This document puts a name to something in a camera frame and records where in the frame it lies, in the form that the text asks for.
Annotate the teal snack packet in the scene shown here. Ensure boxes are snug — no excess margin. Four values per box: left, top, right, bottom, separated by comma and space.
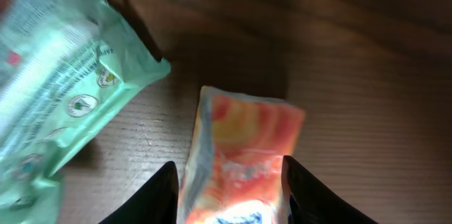
1, 0, 171, 223

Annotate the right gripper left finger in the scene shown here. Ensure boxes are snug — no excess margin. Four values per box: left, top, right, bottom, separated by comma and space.
100, 161, 179, 224

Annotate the orange white snack packet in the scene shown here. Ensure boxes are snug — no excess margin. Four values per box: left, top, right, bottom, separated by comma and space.
177, 86, 305, 223

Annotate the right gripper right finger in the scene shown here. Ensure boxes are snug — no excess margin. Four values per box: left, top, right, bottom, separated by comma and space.
281, 155, 376, 224

